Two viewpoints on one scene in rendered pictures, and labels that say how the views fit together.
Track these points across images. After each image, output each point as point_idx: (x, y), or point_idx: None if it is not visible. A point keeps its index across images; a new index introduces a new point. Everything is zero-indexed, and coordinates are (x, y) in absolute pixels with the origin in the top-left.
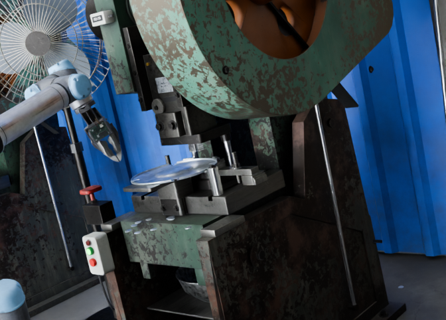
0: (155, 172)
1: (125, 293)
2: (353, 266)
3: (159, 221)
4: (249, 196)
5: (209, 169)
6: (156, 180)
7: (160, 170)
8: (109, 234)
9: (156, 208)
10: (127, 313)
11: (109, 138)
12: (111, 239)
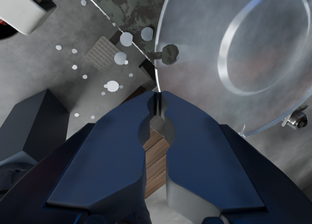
0: None
1: None
2: None
3: (165, 63)
4: None
5: (292, 126)
6: (213, 105)
7: (247, 16)
8: None
9: None
10: None
11: (185, 210)
12: None
